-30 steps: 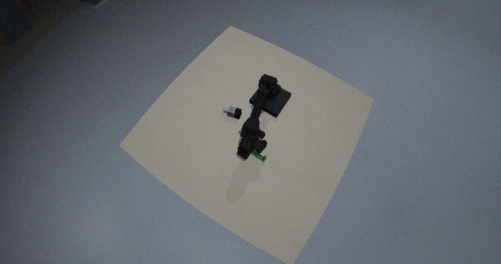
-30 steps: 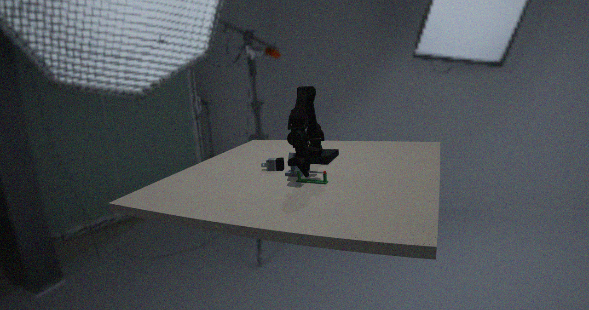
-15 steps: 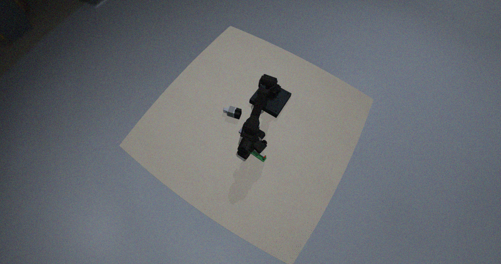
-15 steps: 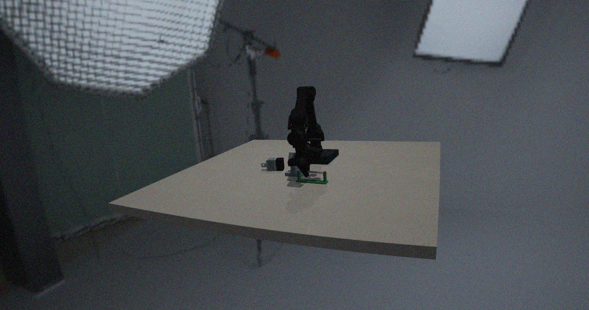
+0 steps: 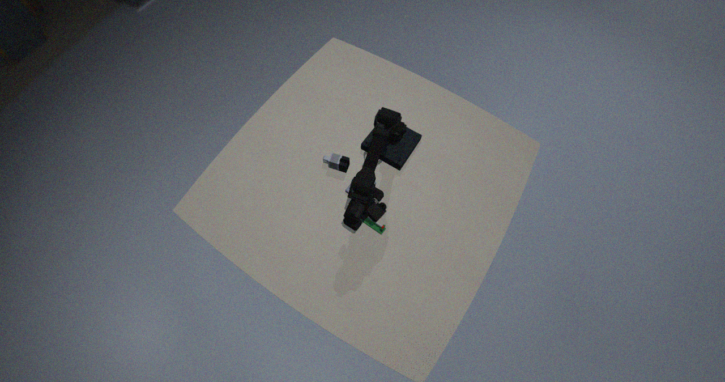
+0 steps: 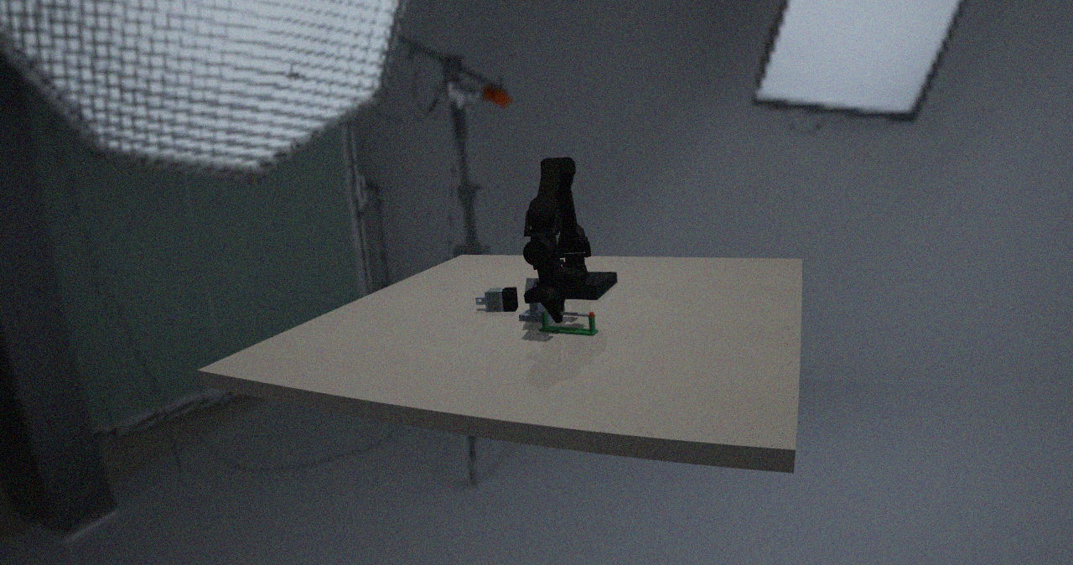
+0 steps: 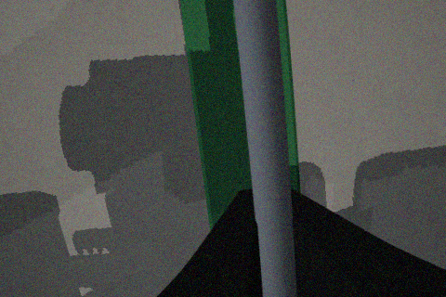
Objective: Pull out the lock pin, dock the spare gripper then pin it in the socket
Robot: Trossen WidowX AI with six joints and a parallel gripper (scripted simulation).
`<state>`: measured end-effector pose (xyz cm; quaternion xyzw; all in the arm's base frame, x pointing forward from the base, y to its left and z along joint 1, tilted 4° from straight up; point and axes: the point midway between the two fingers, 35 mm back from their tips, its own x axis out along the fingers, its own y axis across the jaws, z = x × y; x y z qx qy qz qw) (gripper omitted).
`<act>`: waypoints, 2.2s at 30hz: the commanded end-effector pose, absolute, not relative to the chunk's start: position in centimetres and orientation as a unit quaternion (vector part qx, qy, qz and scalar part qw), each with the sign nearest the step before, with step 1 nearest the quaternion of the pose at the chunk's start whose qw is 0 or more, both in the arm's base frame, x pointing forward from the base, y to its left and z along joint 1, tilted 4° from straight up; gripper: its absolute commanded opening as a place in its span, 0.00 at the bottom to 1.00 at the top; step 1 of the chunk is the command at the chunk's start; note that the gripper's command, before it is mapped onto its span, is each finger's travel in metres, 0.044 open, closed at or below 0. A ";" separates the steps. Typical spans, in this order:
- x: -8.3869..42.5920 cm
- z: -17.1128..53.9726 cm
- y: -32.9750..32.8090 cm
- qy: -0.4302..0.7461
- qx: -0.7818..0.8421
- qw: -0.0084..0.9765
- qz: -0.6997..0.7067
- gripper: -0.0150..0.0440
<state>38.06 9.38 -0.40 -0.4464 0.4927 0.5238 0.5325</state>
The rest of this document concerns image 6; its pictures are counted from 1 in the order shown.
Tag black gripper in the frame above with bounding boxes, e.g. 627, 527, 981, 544
524, 257, 571, 324

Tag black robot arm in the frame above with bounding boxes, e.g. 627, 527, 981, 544
523, 157, 591, 289

